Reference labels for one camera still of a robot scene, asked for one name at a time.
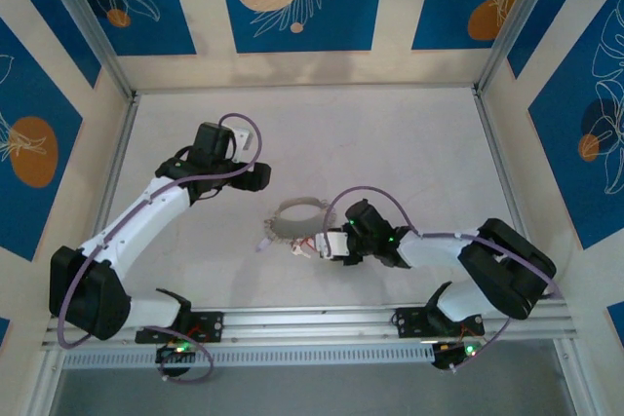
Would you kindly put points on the controller board green light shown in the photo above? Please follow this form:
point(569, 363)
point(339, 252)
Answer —
point(446, 352)
point(175, 350)

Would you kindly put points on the blue floral wall panel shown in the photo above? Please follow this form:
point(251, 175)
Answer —
point(58, 31)
point(439, 7)
point(29, 94)
point(541, 36)
point(341, 7)
point(146, 21)
point(560, 167)

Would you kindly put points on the aluminium mounting rail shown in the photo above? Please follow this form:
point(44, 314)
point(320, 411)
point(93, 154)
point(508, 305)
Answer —
point(312, 323)

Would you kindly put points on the aluminium frame post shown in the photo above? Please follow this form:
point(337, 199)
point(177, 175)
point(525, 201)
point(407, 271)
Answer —
point(92, 31)
point(517, 21)

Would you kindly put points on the left controller board green light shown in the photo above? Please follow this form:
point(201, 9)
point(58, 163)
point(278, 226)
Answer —
point(175, 350)

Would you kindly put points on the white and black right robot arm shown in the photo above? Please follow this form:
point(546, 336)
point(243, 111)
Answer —
point(439, 250)

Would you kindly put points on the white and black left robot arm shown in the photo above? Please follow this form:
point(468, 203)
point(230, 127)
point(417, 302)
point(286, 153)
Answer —
point(146, 206)

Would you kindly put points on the aluminium table side rail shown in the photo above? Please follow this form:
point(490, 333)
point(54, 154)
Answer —
point(117, 162)
point(497, 153)

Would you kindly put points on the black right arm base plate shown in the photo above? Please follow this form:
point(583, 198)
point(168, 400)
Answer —
point(407, 323)

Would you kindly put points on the key with red tag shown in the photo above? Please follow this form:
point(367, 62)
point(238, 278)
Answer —
point(301, 249)

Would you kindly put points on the right controller board green light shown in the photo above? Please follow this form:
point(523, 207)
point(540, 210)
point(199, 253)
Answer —
point(446, 352)

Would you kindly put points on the large metal keyring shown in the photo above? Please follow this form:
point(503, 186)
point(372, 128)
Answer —
point(298, 200)

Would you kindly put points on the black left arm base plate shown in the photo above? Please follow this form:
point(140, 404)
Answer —
point(214, 326)

